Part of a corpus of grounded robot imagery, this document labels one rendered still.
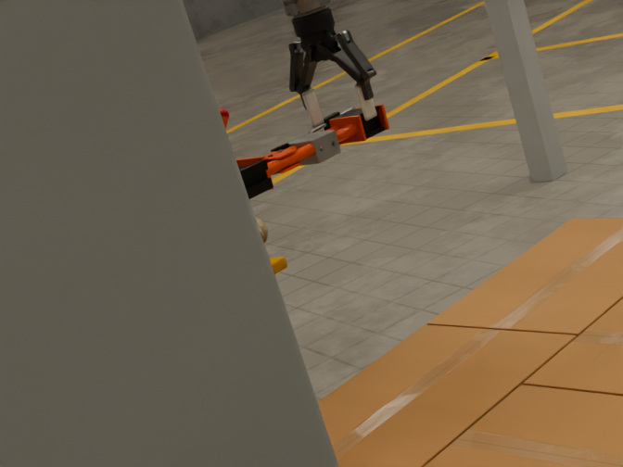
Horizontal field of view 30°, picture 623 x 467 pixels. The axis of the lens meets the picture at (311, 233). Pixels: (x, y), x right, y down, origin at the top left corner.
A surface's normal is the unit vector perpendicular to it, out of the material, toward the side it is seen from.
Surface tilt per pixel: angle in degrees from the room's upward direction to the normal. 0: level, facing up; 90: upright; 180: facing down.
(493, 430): 0
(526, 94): 90
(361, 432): 0
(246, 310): 90
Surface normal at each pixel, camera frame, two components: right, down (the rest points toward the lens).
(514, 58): -0.68, 0.39
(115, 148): 0.67, 0.00
